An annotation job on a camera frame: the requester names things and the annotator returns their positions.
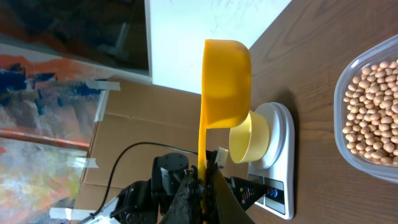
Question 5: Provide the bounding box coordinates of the yellow measuring scoop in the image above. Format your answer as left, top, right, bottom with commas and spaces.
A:
198, 39, 251, 180

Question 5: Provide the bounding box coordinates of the pale yellow bowl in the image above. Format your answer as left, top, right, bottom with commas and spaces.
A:
229, 111, 271, 164

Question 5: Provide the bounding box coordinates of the soybeans pile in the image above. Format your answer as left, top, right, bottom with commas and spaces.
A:
342, 60, 397, 166

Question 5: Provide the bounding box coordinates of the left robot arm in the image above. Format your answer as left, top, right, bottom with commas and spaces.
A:
82, 153, 267, 223

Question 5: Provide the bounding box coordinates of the dark monitor screen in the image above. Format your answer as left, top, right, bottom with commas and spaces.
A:
1, 0, 149, 72

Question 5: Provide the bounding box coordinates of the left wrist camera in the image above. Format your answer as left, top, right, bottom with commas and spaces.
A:
215, 147, 229, 169

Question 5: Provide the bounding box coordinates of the left black cable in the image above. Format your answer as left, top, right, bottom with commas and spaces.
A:
76, 141, 200, 224

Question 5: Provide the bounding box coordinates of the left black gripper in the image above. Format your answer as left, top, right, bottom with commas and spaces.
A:
225, 177, 267, 211

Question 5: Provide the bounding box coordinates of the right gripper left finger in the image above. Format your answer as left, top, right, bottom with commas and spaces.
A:
159, 166, 205, 224

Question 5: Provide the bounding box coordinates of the clear plastic container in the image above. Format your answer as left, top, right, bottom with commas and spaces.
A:
333, 34, 398, 184

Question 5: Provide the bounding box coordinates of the white board panel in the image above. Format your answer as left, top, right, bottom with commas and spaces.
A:
144, 0, 290, 93

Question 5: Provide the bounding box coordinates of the cardboard box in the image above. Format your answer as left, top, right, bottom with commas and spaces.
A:
74, 80, 201, 210

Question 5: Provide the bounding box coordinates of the colourful painted poster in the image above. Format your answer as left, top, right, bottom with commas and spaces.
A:
0, 43, 106, 224

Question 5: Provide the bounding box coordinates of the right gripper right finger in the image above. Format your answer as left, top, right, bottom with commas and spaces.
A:
204, 161, 254, 224

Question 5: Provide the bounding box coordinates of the white digital kitchen scale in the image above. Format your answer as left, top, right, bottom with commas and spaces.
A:
248, 102, 295, 220

